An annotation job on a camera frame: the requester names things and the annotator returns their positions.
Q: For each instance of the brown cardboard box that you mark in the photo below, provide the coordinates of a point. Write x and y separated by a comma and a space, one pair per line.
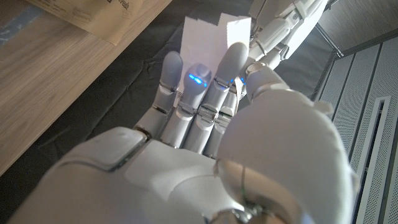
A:
99, 15

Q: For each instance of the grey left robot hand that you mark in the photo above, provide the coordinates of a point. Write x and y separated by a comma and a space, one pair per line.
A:
286, 21

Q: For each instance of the white postage stamp sheet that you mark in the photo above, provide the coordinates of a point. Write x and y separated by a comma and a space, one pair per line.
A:
202, 43

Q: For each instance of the black backdrop stand pole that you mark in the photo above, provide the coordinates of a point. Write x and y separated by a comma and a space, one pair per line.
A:
329, 40

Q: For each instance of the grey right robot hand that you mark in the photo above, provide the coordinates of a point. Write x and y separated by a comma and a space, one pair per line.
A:
186, 174

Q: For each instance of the single white postage stamp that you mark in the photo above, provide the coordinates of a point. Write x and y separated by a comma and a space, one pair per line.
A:
239, 29

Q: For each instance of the black backdrop curtain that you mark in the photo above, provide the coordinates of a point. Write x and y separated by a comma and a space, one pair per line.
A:
118, 93

